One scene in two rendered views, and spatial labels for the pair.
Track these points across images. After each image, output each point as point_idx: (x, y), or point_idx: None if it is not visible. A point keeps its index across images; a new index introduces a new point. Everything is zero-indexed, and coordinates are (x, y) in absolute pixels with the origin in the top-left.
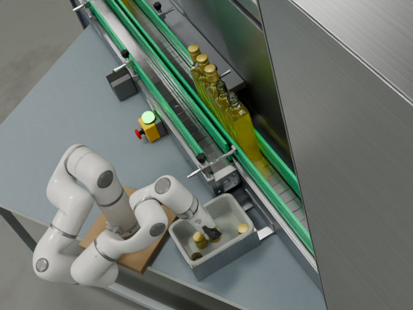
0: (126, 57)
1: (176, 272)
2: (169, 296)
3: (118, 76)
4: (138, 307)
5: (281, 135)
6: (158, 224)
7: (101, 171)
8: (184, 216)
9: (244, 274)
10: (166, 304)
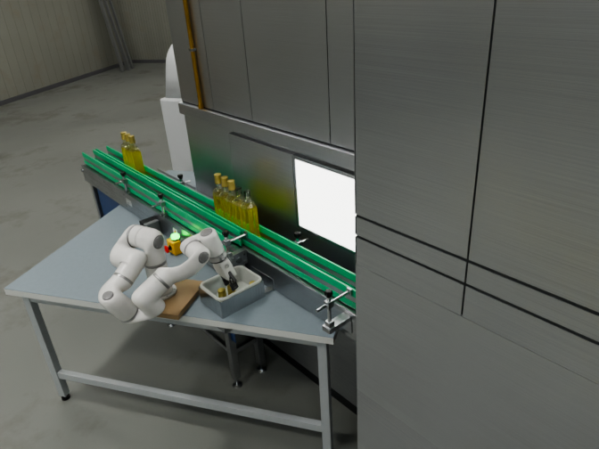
0: (160, 198)
1: (205, 315)
2: (173, 402)
3: (149, 220)
4: (146, 412)
5: None
6: (204, 252)
7: (157, 234)
8: (217, 260)
9: (256, 311)
10: (171, 406)
